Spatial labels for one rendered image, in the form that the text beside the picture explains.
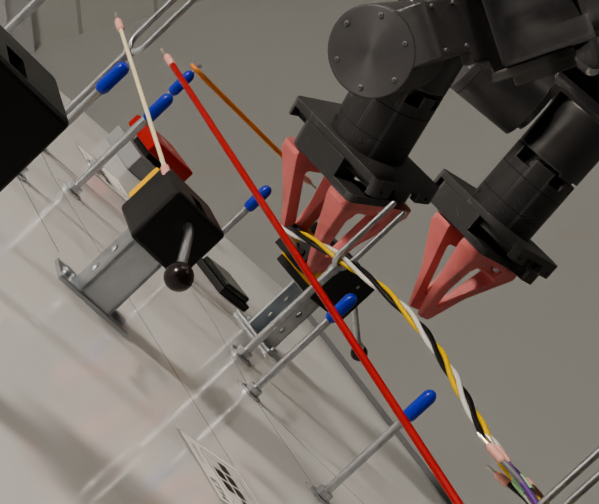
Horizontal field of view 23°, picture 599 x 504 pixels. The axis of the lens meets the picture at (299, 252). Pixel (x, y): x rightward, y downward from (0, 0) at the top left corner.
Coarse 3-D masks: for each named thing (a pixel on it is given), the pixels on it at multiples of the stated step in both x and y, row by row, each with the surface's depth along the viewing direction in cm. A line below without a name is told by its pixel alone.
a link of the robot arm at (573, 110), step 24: (552, 96) 109; (576, 96) 110; (528, 120) 110; (552, 120) 109; (576, 120) 108; (528, 144) 110; (552, 144) 109; (576, 144) 109; (552, 168) 110; (576, 168) 109
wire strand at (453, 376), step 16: (368, 272) 92; (384, 288) 91; (400, 304) 89; (416, 320) 88; (432, 336) 86; (432, 352) 86; (448, 368) 83; (464, 400) 80; (480, 416) 79; (480, 432) 78; (512, 480) 74
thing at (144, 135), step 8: (136, 120) 122; (144, 128) 121; (144, 136) 120; (160, 136) 123; (136, 144) 122; (144, 144) 120; (152, 144) 119; (160, 144) 119; (168, 144) 123; (144, 152) 121; (152, 152) 119; (168, 152) 120; (176, 152) 124; (152, 160) 121; (168, 160) 120; (176, 160) 121; (176, 168) 121; (184, 168) 121; (184, 176) 122
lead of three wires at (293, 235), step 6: (288, 228) 97; (294, 228) 96; (288, 234) 97; (294, 234) 96; (300, 234) 95; (306, 234) 95; (294, 240) 101; (300, 240) 96; (306, 240) 95; (312, 240) 95; (318, 240) 94; (312, 246) 95; (318, 246) 94; (324, 246) 94; (330, 246) 94; (324, 252) 94; (330, 252) 94; (336, 252) 94
